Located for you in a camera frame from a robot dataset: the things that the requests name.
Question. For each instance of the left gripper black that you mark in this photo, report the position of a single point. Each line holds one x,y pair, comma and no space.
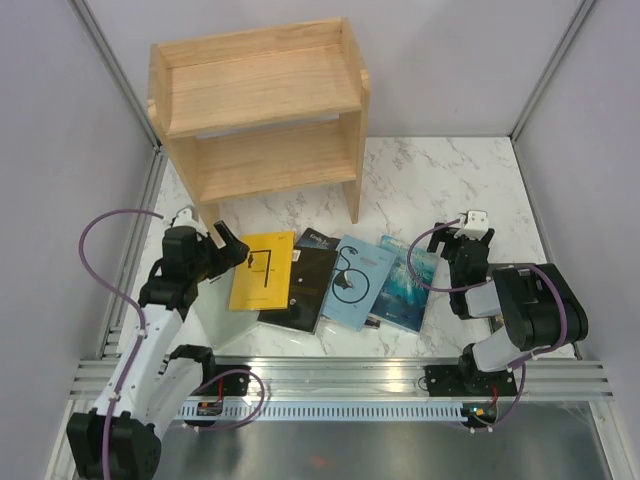
233,254

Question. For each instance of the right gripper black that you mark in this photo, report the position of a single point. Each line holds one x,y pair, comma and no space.
447,236

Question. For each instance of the yellow book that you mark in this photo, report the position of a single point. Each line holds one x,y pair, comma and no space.
262,281

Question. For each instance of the black book with barcode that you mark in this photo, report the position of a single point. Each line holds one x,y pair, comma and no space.
311,271

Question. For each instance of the light blue SO book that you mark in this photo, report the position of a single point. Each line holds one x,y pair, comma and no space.
358,276

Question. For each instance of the Robinson Crusoe purple book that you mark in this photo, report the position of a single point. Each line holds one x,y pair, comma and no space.
372,322

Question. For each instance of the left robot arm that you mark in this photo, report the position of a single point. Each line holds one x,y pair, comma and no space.
120,437

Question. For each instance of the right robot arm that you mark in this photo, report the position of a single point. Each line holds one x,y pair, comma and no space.
539,310

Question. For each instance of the pale green book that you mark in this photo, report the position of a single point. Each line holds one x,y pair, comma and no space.
220,324

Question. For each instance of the Wuthering Heights blue book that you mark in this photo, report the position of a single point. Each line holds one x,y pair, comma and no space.
311,238

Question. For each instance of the teal underwater cover book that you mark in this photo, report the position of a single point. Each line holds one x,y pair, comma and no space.
402,300

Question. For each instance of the dark green gold book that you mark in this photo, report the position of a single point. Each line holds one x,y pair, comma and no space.
496,322

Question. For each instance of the wooden two-tier shelf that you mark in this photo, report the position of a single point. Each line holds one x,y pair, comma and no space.
261,111

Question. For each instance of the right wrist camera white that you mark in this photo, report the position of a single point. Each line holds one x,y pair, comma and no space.
473,224

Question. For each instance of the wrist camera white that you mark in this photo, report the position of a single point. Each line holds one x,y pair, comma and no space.
473,224
185,217

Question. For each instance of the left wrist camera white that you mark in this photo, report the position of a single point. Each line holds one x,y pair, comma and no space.
185,217

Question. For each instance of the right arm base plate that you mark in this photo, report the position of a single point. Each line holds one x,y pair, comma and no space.
450,381

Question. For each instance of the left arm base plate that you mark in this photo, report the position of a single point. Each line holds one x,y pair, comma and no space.
235,384

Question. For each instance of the aluminium rail beam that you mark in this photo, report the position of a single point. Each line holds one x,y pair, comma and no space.
547,380

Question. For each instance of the white slotted cable duct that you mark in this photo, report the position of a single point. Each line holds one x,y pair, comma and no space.
421,411

